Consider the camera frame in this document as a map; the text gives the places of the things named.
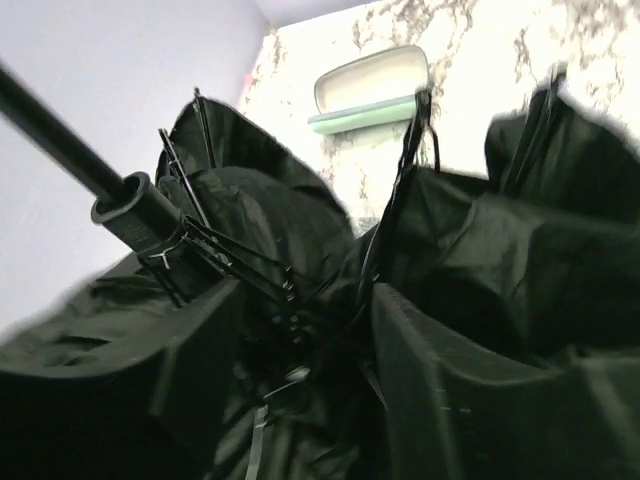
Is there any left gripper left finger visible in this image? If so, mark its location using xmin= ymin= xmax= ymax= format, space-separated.
xmin=1 ymin=280 xmax=244 ymax=479

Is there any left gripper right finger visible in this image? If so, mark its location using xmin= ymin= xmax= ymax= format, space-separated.
xmin=372 ymin=284 xmax=639 ymax=479

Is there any purple umbrella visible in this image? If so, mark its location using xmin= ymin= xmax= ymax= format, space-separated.
xmin=1 ymin=68 xmax=639 ymax=479

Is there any mint green umbrella case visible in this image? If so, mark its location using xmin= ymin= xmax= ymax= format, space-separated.
xmin=308 ymin=45 xmax=430 ymax=135

